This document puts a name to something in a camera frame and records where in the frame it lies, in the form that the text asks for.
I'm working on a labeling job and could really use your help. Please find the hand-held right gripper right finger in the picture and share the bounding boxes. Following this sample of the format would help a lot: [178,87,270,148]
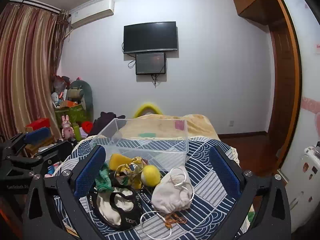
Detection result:
[209,145,292,240]

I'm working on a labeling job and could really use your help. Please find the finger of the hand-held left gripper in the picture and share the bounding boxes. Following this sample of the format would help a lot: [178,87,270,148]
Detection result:
[5,140,73,178]
[2,127,52,155]

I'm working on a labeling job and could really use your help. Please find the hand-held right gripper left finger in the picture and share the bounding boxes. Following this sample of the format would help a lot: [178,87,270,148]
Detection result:
[22,145,110,240]

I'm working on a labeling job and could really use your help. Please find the red box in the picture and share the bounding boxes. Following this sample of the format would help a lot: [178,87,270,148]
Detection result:
[25,118,50,132]

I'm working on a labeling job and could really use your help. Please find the green knitted cloth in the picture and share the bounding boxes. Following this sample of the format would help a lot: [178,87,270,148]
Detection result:
[95,162,113,193]

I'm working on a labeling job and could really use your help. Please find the pink rabbit toy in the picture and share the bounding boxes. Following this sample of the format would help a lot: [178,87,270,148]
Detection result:
[61,115,73,139]

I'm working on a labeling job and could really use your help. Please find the green bottle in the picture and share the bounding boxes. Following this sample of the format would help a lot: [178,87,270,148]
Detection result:
[73,122,83,141]

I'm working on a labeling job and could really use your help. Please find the yellow sponge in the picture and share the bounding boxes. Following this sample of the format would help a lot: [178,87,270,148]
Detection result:
[109,154,133,170]

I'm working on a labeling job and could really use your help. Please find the yellow printed cloth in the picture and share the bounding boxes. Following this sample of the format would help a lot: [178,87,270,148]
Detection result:
[114,156,144,190]

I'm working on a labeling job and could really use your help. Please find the green cardboard box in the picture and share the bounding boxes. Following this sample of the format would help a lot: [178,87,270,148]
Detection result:
[54,105,88,130]

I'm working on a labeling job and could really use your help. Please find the pile of toys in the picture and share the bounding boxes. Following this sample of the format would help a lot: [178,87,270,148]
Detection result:
[51,75,71,108]

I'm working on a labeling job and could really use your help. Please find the dark clothing pile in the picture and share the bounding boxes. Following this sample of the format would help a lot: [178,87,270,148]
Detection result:
[87,111,125,138]

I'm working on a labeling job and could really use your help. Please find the blue patterned cloth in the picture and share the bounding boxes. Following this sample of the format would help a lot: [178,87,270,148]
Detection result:
[54,135,240,240]

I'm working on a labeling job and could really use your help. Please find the yellow blanket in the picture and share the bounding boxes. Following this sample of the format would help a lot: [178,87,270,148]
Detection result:
[117,114,220,140]

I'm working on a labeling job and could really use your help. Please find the black and cream garment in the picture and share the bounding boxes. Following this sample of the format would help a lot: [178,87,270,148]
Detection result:
[96,189,143,230]

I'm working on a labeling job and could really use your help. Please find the yellow and white plush ball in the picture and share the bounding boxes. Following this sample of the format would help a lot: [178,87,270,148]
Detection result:
[141,165,161,187]

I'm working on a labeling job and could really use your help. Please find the clear plastic box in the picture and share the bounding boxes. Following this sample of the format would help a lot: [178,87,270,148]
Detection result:
[89,118,189,172]

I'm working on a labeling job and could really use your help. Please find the striped curtain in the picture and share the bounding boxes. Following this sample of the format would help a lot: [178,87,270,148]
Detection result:
[0,1,69,140]

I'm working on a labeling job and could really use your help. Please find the yellow furry cushion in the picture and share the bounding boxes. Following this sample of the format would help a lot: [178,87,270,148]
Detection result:
[133,102,163,118]

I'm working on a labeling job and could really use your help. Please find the white sliding door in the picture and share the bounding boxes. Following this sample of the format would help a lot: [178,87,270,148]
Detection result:
[279,0,320,233]

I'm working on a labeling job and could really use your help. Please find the small black monitor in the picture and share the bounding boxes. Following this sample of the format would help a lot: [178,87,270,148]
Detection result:
[135,52,167,75]

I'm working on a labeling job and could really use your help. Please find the white air conditioner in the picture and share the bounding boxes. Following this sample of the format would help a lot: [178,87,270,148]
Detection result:
[69,0,115,29]

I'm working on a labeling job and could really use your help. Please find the wooden overhead cabinet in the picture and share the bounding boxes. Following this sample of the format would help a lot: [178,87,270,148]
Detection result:
[231,0,288,25]

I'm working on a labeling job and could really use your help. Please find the white drawstring pouch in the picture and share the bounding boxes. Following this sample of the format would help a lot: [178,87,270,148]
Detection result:
[151,167,195,213]

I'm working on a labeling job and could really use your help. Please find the beaded chain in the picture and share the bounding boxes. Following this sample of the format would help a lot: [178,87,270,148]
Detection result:
[140,190,154,205]

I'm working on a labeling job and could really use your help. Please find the orange cord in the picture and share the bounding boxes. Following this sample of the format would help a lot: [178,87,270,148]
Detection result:
[162,212,187,228]

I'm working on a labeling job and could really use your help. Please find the white cord loop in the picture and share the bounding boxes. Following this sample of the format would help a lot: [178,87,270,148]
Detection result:
[140,210,173,239]

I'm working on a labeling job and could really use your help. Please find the wooden door frame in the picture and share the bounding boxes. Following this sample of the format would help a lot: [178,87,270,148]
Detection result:
[267,0,303,175]

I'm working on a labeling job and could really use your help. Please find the black wall television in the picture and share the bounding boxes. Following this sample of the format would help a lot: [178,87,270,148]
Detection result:
[123,21,178,54]

